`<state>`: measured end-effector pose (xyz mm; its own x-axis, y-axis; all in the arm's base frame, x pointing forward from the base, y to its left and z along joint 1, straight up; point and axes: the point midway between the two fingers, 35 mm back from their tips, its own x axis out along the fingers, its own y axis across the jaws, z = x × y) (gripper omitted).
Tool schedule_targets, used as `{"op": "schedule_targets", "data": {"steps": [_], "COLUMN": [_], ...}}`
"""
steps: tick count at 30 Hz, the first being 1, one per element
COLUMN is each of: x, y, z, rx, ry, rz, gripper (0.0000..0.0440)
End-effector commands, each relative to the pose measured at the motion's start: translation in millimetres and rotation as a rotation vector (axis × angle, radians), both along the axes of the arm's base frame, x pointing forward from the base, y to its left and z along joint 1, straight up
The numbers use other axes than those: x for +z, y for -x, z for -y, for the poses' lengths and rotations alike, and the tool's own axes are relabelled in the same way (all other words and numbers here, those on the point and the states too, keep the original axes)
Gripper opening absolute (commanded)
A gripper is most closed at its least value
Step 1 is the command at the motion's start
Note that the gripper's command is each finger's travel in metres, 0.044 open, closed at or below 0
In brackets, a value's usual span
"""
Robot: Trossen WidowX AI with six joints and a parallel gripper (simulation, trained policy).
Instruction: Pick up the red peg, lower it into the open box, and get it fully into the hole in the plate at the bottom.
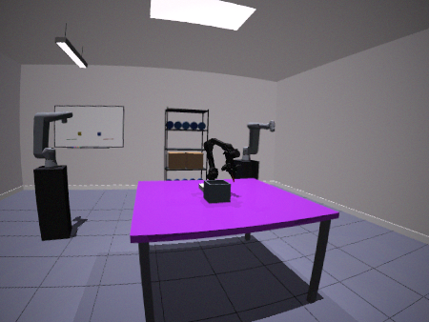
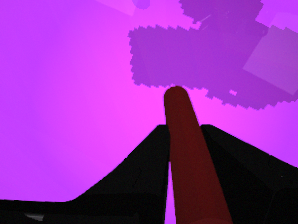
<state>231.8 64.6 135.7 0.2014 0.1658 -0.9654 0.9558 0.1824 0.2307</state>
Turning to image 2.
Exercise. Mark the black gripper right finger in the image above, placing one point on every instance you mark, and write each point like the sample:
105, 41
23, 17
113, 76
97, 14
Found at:
258, 188

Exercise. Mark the red peg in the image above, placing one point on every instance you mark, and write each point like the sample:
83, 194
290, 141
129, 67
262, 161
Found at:
197, 193

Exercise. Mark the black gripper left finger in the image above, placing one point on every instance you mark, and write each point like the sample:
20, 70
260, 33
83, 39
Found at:
135, 192

